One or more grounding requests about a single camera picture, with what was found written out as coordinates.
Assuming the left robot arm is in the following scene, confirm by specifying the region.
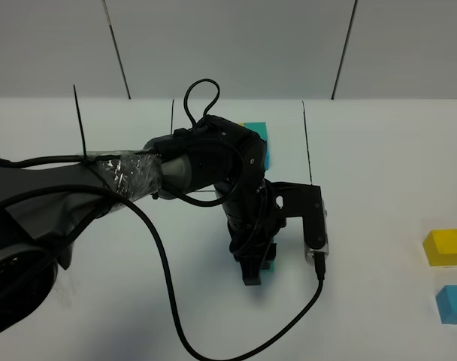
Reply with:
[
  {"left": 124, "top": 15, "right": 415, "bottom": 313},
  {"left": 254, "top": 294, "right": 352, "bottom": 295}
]
[{"left": 0, "top": 115, "right": 285, "bottom": 333}]

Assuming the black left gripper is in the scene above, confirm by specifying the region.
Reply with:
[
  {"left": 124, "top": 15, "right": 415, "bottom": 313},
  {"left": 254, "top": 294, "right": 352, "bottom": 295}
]
[{"left": 222, "top": 179, "right": 286, "bottom": 286}]

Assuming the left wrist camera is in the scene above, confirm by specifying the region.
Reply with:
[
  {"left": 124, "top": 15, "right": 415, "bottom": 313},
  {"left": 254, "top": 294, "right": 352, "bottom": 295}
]
[{"left": 273, "top": 182, "right": 329, "bottom": 273}]

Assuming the blue template block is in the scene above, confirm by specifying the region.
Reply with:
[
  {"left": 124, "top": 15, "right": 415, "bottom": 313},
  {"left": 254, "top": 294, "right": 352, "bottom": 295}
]
[{"left": 262, "top": 139, "right": 270, "bottom": 171}]

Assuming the black camera cable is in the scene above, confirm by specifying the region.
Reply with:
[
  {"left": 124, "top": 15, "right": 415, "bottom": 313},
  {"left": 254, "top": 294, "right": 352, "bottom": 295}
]
[{"left": 0, "top": 78, "right": 326, "bottom": 361}]

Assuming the green template block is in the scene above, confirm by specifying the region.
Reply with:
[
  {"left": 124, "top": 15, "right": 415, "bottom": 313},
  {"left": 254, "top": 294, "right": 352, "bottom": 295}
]
[{"left": 242, "top": 122, "right": 268, "bottom": 141}]

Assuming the black cable tie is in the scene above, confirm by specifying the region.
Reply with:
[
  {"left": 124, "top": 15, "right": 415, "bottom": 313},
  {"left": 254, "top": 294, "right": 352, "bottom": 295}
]
[{"left": 73, "top": 84, "right": 89, "bottom": 164}]

